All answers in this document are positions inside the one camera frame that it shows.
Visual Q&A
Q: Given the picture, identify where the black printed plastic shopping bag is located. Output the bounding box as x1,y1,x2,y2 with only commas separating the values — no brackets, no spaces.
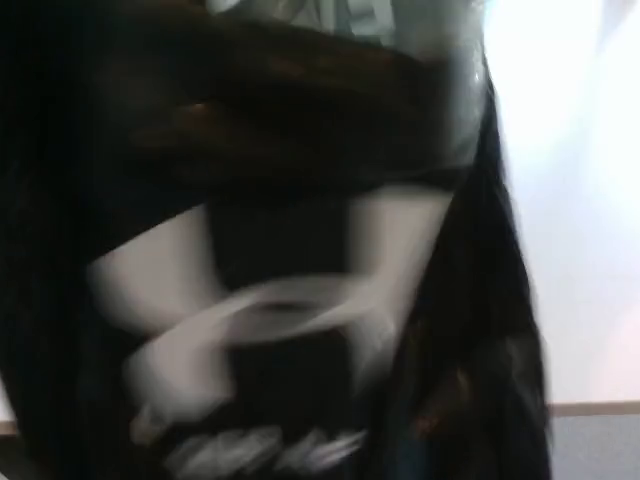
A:
0,0,554,480

